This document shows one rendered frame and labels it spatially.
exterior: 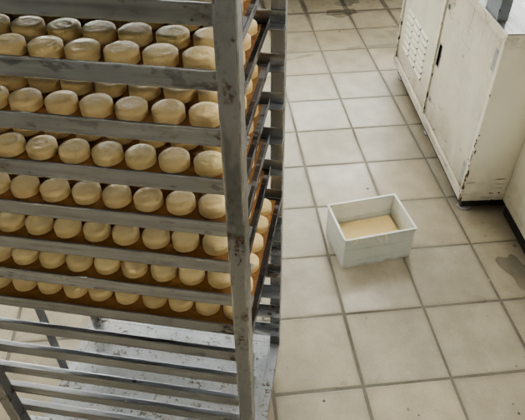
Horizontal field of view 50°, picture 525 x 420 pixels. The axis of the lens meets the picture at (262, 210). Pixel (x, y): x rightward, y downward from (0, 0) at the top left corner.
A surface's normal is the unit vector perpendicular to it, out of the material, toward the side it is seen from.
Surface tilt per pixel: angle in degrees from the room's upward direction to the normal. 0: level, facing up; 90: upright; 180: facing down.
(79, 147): 0
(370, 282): 0
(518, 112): 90
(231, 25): 90
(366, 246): 90
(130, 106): 0
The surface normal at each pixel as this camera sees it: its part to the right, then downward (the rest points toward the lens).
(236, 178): -0.16, 0.66
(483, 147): 0.05, 0.67
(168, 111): 0.00, -0.74
